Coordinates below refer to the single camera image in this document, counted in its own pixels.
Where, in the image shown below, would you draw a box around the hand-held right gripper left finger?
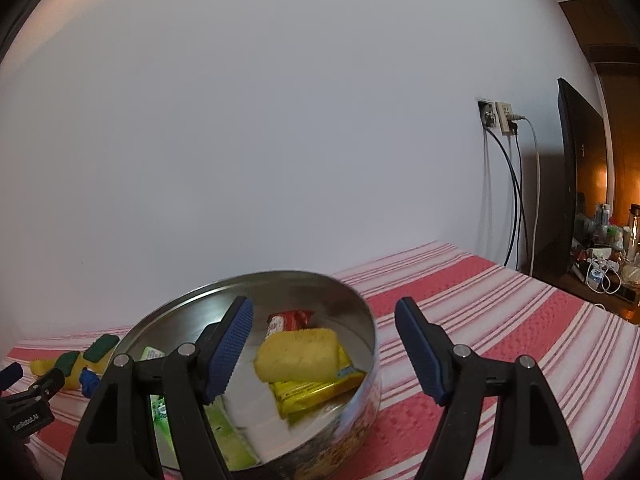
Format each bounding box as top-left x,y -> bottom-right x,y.
60,296 -> 254,480

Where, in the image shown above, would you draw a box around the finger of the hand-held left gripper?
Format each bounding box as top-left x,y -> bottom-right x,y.
27,367 -> 68,403
0,362 -> 24,393

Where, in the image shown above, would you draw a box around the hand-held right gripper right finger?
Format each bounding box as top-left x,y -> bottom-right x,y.
395,297 -> 583,480

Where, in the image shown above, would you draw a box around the red snack packet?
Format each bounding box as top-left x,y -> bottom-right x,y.
266,309 -> 315,336

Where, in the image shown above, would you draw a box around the yellow snack packet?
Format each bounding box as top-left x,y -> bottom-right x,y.
277,395 -> 321,428
270,345 -> 368,418

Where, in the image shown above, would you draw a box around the round metal cookie tin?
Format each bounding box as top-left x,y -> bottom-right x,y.
102,270 -> 383,480

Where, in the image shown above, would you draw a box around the crumpled blue cloth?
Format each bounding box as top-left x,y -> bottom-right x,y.
79,367 -> 103,400

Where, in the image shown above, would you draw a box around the red white striped cloth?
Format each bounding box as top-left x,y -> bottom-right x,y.
0,242 -> 640,480

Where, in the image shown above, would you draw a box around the cluster of small bottles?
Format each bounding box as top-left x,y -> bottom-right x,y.
575,202 -> 640,266

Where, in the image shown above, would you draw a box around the black monitor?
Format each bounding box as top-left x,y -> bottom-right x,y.
530,77 -> 610,286

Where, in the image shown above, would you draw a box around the wooden cabinet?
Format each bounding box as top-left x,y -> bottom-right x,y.
557,0 -> 640,241

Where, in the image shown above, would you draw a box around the black power cable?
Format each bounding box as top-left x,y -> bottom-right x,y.
485,122 -> 528,268

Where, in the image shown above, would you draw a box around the white charger cable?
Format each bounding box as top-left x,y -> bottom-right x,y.
585,257 -> 623,296

